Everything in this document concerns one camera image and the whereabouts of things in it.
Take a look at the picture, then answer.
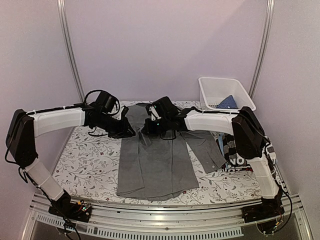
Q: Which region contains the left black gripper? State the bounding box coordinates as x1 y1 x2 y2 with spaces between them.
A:
94 112 137 139

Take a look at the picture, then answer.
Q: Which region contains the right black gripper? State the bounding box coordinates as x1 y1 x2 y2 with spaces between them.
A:
142 115 172 136

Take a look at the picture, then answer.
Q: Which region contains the grey long sleeve shirt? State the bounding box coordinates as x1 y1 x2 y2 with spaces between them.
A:
116 103 226 201

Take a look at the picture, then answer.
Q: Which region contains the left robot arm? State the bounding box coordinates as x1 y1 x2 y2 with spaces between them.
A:
5 89 136 217

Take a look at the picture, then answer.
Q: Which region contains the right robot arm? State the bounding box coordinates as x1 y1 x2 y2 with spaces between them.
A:
142 96 283 218

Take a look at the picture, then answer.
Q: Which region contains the floral patterned table cloth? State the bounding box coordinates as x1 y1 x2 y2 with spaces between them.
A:
53 127 262 206

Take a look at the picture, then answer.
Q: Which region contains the white plastic bin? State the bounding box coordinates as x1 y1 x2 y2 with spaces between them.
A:
198 77 256 112

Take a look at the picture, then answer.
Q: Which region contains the blue dotted cloth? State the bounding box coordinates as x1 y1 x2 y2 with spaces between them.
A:
216 95 238 109

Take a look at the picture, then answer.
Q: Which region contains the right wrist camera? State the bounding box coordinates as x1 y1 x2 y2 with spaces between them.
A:
146 104 162 121

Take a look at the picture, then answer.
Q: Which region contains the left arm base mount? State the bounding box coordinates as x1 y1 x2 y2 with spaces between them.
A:
48 198 92 223

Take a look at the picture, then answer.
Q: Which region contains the aluminium front rail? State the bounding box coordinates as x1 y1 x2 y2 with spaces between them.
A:
21 194 315 240

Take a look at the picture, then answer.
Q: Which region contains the left metal corner post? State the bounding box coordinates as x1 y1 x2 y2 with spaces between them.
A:
56 0 85 101

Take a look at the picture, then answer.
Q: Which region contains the metal corner post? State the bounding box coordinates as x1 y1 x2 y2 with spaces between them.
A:
248 0 275 99
56 0 85 101

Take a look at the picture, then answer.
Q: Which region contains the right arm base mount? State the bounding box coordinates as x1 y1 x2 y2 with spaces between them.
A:
241 198 285 223

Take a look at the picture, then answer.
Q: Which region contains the right metal corner post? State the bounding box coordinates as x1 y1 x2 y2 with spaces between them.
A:
248 0 275 99

